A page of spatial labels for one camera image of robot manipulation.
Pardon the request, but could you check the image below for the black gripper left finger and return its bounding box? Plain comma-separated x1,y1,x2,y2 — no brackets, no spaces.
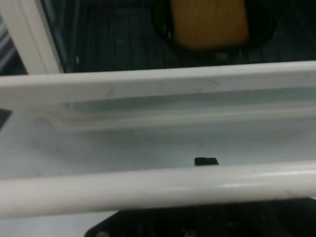
83,157,210,237

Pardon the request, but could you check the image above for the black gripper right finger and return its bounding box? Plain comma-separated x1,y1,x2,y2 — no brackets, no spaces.
206,158,316,237

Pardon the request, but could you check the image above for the white dish rack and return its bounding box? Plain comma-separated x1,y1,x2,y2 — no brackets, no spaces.
0,0,316,219

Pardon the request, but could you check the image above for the yellow rounded block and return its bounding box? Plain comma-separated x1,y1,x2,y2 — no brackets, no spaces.
169,0,250,50

